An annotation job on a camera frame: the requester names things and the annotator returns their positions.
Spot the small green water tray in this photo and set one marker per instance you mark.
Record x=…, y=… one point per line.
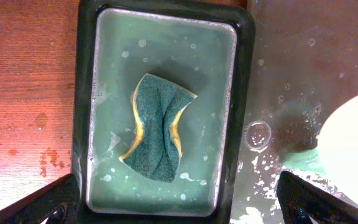
x=203, y=47

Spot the white plate corner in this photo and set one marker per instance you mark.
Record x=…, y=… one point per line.
x=336, y=154

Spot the green yellow scrub sponge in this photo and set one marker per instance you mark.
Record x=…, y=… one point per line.
x=157, y=106

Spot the large dark serving tray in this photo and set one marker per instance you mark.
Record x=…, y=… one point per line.
x=304, y=66

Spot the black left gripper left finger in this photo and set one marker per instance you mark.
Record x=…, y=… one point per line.
x=55, y=203

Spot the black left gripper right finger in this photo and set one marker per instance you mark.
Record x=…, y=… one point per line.
x=302, y=202

